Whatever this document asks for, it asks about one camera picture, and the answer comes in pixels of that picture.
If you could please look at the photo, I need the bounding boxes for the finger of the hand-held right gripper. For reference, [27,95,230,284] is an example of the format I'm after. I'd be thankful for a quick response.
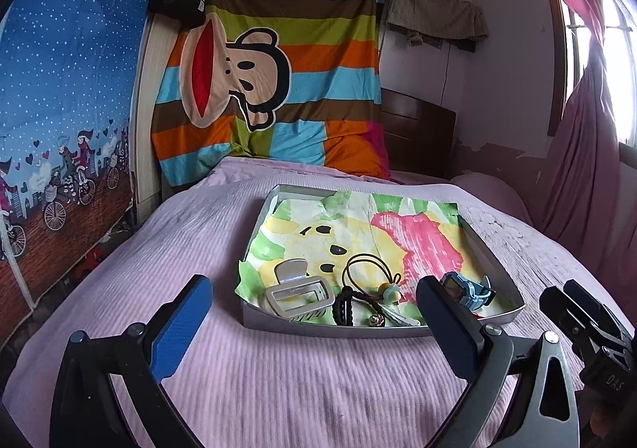
[540,285,605,364]
[565,279,635,345]

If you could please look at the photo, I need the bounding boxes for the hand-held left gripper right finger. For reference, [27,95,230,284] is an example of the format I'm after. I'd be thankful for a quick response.
[415,276,582,448]

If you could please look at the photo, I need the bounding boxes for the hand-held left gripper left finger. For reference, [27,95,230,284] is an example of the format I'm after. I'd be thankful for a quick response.
[50,274,214,448]

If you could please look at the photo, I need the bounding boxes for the blue wrist watch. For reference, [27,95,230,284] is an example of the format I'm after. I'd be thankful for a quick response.
[439,271,498,314]

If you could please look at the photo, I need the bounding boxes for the hair tie with pastel charm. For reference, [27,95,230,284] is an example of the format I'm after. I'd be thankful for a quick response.
[342,253,403,306]

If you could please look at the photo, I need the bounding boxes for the black wavy hair clip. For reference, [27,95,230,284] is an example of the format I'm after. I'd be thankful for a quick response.
[332,291,356,327]

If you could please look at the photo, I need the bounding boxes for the grey metal tray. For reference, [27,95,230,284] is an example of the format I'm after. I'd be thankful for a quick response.
[238,184,526,340]

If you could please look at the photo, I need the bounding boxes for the silver wavy hair clip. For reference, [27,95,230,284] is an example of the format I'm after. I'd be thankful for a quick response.
[383,309,424,328]

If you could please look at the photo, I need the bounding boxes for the painted paper tray liner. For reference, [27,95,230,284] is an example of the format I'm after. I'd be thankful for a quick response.
[235,189,498,327]

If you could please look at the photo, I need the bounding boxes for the grey hair claw clip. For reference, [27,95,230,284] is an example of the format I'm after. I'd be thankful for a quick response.
[265,257,333,322]

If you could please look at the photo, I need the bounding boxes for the pink pillow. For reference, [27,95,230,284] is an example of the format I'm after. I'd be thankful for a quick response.
[450,172,531,230]

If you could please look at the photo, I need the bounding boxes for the pink curtain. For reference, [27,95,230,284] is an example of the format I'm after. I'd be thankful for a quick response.
[530,0,637,270]

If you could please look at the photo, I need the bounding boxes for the dark wooden headboard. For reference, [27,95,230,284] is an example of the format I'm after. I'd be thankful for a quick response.
[381,87,457,180]

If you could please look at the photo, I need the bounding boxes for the window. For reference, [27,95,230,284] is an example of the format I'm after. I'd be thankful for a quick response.
[547,0,637,150]

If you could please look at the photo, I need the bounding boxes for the olive hanging garment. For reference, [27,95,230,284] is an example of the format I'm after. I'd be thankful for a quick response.
[385,0,491,53]

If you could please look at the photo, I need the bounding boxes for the striped cartoon monkey blanket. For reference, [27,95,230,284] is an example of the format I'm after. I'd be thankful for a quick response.
[149,0,394,190]

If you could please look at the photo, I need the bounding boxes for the white wooden frame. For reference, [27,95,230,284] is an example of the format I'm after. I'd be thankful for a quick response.
[130,0,187,217]

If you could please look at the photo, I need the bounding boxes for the blue printed wall cloth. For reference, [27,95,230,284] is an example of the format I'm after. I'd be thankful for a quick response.
[0,0,170,354]

